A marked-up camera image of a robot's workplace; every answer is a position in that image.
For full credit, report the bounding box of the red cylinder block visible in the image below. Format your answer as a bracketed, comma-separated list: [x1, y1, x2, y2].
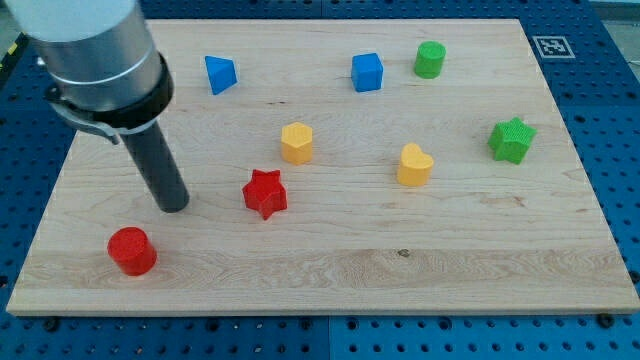
[107, 227, 157, 276]

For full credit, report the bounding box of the green star block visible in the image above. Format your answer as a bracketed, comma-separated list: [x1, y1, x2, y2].
[488, 117, 537, 165]

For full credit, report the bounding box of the yellow hexagon block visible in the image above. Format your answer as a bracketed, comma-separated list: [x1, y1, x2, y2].
[281, 122, 313, 165]

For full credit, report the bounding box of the yellow heart block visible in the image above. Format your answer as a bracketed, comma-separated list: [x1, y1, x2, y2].
[396, 143, 434, 187]

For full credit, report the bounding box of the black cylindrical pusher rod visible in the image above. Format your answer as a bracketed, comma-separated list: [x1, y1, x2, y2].
[120, 120, 190, 213]

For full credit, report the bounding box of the white fiducial marker tag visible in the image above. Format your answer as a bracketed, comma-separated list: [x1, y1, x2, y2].
[533, 35, 575, 59]

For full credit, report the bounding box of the green cylinder block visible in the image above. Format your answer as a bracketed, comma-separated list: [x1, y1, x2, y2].
[414, 41, 446, 79]

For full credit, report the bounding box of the red star block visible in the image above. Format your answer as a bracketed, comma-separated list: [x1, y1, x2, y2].
[242, 169, 288, 220]

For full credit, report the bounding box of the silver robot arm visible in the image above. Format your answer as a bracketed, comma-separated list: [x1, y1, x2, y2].
[6, 0, 173, 143]

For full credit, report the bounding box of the blue cube block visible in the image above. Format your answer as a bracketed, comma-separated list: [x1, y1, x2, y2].
[351, 53, 384, 92]

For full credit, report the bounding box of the wooden board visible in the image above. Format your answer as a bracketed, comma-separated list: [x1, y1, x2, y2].
[7, 19, 639, 317]

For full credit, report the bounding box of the blue triangle block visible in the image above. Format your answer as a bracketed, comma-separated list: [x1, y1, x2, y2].
[204, 55, 238, 95]

